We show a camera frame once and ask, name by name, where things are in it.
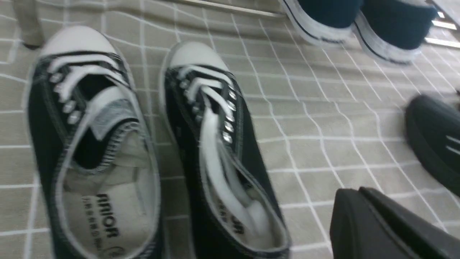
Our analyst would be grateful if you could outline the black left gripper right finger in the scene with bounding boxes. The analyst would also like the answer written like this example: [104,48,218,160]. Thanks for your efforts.
[359,187,460,259]

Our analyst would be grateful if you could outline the black mesh running shoe left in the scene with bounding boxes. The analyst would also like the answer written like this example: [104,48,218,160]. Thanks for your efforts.
[405,95,460,196]

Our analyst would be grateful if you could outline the metal shoe rack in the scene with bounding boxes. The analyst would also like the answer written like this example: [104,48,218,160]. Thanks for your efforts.
[11,0,459,50]

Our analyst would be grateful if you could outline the black canvas sneaker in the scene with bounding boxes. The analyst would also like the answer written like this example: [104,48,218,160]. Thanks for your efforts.
[158,41,292,259]
[25,25,163,259]

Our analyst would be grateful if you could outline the grey checked floor cloth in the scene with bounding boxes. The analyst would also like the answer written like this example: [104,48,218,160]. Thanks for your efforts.
[0,0,460,259]

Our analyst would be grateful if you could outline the navy slip-on shoe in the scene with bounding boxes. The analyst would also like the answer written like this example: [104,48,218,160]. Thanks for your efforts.
[279,0,363,46]
[353,0,438,66]

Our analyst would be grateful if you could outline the navy slip-on shoe left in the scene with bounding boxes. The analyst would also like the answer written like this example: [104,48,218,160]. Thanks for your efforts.
[279,0,363,46]

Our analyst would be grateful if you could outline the navy slip-on shoe right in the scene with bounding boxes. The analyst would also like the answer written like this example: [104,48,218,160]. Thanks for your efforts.
[353,0,438,66]

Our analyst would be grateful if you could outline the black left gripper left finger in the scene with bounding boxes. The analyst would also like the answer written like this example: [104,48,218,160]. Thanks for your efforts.
[329,188,419,259]

